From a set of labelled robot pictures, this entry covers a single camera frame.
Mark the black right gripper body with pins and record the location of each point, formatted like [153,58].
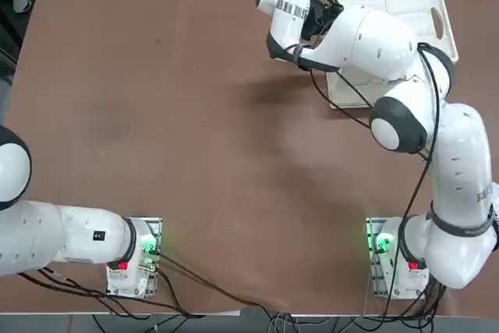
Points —
[317,17]

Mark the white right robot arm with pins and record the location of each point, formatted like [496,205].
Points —
[370,36]

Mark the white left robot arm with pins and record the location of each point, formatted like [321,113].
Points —
[78,239]

